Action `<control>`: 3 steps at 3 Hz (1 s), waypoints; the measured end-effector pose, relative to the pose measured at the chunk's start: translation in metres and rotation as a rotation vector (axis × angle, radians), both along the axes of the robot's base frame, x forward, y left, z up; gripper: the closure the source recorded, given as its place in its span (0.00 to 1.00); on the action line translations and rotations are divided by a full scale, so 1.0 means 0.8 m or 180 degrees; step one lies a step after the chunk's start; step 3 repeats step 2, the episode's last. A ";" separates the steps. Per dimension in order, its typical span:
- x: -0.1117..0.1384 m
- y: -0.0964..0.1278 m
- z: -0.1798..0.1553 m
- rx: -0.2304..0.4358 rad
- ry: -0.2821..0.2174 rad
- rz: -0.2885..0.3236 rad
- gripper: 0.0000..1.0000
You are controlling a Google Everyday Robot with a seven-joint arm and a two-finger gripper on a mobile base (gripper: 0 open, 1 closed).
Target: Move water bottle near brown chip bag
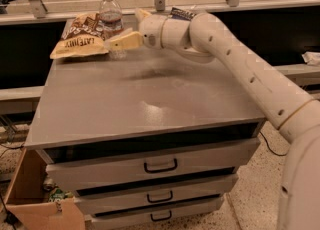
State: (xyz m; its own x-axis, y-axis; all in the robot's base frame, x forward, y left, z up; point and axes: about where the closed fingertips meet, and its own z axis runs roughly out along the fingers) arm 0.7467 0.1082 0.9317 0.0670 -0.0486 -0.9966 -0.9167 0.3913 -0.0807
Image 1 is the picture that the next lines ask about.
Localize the bottom grey drawer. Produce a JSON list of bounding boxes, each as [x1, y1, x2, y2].
[[92, 195, 223, 230]]

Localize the blue chip bag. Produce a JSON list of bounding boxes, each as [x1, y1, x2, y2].
[[169, 7, 196, 21]]

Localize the clear plastic water bottle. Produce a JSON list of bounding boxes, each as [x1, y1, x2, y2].
[[98, 0, 129, 61]]

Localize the grey drawer cabinet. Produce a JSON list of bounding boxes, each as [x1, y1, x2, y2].
[[24, 10, 268, 230]]

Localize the grey drawer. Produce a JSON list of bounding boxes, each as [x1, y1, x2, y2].
[[92, 195, 223, 230], [46, 138, 260, 191], [75, 171, 238, 216]]

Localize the black floor cable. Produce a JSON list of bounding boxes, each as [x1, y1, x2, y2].
[[259, 131, 288, 158]]

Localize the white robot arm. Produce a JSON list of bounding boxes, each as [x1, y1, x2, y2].
[[105, 9, 320, 230]]

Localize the top grey drawer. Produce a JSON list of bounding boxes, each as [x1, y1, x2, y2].
[[46, 138, 260, 191]]

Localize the middle grey drawer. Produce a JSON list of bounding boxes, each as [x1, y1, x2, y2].
[[75, 171, 238, 216]]

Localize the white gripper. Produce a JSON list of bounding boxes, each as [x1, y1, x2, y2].
[[104, 8, 166, 51]]

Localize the green package in box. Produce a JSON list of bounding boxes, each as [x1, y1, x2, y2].
[[48, 188, 74, 202]]

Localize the metal can in box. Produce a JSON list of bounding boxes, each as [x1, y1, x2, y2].
[[43, 176, 56, 191]]

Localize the cardboard box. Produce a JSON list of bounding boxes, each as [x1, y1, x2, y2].
[[5, 149, 86, 230]]

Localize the brown chip bag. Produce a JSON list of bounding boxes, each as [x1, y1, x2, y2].
[[50, 13, 108, 60]]

